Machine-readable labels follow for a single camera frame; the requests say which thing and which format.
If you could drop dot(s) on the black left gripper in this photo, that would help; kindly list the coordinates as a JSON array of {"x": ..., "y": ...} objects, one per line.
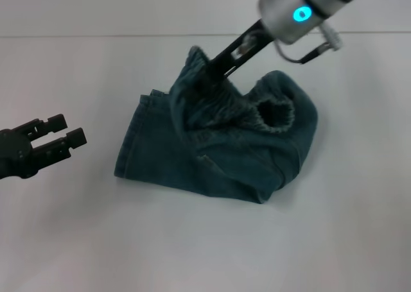
[{"x": 14, "y": 154}]

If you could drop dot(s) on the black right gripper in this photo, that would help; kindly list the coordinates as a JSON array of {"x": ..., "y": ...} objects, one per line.
[{"x": 239, "y": 49}]

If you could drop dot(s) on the blue denim shorts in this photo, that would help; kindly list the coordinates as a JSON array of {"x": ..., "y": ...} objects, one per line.
[{"x": 224, "y": 144}]

